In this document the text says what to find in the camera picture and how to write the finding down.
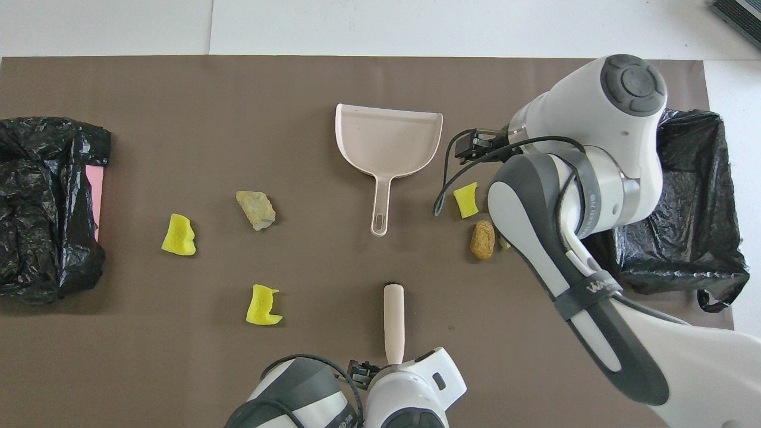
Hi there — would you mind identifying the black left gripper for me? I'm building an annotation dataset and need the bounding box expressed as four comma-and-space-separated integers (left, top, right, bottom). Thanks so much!
347, 360, 381, 387

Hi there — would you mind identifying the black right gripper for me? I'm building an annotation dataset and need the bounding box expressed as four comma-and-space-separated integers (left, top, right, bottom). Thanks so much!
455, 128, 512, 164

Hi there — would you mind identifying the yellow foam trash piece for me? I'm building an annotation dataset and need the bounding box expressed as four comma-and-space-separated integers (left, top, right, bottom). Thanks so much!
161, 213, 197, 257
453, 182, 480, 219
246, 284, 284, 326

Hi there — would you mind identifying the beige hand brush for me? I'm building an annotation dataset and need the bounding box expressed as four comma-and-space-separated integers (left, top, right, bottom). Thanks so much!
383, 281, 406, 365

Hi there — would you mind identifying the pale pink plastic dustpan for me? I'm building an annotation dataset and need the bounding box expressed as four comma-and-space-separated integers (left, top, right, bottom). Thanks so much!
335, 103, 444, 237

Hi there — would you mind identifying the brown foam trash piece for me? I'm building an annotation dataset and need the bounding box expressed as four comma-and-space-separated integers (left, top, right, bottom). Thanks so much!
470, 221, 496, 260

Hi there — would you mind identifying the grey-tan foam trash piece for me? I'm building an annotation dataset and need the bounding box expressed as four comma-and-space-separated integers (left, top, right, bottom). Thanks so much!
235, 190, 277, 231

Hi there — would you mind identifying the black plastic trash bag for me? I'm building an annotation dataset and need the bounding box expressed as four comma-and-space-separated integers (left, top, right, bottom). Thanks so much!
615, 108, 751, 314
0, 117, 112, 305

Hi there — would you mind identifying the pink plastic bin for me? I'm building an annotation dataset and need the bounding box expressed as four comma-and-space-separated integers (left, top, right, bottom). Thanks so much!
85, 165, 106, 243

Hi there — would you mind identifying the dark grey ribbed object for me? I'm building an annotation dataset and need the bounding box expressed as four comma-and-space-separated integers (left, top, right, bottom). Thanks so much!
710, 0, 761, 49

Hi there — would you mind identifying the brown table mat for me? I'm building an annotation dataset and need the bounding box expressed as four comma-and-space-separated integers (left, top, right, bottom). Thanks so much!
0, 56, 745, 428

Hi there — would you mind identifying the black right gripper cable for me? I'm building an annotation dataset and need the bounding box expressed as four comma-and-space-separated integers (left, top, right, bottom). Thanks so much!
433, 128, 595, 218

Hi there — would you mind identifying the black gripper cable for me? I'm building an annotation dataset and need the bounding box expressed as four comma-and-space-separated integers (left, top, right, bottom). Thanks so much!
262, 355, 363, 428
433, 128, 595, 218

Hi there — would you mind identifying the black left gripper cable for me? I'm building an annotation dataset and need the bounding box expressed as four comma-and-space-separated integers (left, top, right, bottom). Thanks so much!
262, 355, 363, 428

